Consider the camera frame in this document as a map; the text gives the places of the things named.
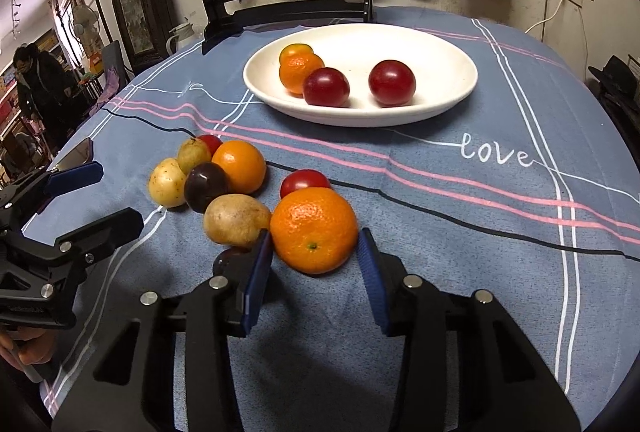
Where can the black hat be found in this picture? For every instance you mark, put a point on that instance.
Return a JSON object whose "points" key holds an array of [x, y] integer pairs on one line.
{"points": [[616, 74]]}

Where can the white oval plate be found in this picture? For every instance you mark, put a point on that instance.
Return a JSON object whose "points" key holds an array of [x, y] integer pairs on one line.
{"points": [[360, 111]]}

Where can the small orange with green patch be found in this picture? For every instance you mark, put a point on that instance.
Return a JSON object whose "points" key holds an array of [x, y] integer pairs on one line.
{"points": [[298, 72]]}

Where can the white kettle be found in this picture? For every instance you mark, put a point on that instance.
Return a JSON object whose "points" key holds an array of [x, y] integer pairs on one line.
{"points": [[180, 39]]}

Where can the white standing fan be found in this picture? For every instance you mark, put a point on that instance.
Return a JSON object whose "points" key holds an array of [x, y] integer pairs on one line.
{"points": [[84, 22]]}

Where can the blue striped tablecloth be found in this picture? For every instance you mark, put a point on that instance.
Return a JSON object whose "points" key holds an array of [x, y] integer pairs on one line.
{"points": [[450, 222]]}

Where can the red tomato behind orange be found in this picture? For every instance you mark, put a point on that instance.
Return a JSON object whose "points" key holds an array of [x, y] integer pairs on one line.
{"points": [[304, 182]]}

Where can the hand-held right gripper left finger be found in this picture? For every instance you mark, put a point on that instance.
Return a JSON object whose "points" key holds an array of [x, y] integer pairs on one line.
{"points": [[257, 284]]}

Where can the small red fruit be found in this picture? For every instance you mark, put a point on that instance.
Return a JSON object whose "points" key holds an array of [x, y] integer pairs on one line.
{"points": [[212, 142]]}

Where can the large orange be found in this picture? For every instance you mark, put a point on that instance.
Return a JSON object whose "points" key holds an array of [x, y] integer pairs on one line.
{"points": [[314, 229]]}

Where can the tan oval fruit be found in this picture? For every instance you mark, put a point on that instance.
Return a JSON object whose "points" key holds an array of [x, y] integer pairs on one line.
{"points": [[235, 219]]}

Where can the pale yellow round fruit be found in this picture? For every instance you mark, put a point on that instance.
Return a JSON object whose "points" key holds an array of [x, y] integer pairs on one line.
{"points": [[167, 182]]}

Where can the medium orange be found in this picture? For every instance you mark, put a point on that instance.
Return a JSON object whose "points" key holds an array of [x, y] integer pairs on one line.
{"points": [[240, 165]]}

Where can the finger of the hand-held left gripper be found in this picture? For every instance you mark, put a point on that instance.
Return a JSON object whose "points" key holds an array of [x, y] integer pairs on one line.
{"points": [[107, 227], [75, 177]]}

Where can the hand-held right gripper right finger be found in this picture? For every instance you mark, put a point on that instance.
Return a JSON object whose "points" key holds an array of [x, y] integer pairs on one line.
{"points": [[372, 284]]}

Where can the person's left hand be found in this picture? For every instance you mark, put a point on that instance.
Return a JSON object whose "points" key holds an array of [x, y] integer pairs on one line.
{"points": [[30, 346]]}

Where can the dark purple plum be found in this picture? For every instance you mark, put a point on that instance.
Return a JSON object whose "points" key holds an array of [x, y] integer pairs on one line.
{"points": [[231, 259], [205, 186]]}

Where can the yellow-green small fruit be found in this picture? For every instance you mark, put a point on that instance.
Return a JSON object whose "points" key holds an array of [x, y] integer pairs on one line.
{"points": [[194, 155]]}

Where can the red plum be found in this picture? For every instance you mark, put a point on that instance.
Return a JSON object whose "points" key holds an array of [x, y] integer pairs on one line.
{"points": [[392, 81], [326, 86]]}

